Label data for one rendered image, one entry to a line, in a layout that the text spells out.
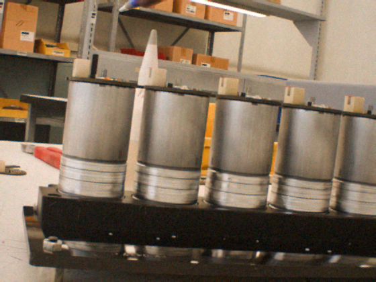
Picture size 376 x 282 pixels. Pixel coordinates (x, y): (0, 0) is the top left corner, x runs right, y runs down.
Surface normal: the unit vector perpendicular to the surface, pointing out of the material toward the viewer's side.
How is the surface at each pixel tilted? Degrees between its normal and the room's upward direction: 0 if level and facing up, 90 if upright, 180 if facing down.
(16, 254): 0
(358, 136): 90
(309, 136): 90
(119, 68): 90
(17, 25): 87
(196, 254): 0
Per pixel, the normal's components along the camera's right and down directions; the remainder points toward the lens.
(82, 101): -0.44, 0.00
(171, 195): 0.15, 0.07
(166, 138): -0.11, 0.04
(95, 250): 0.12, -0.99
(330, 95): -0.80, -0.06
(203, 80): 0.57, 0.11
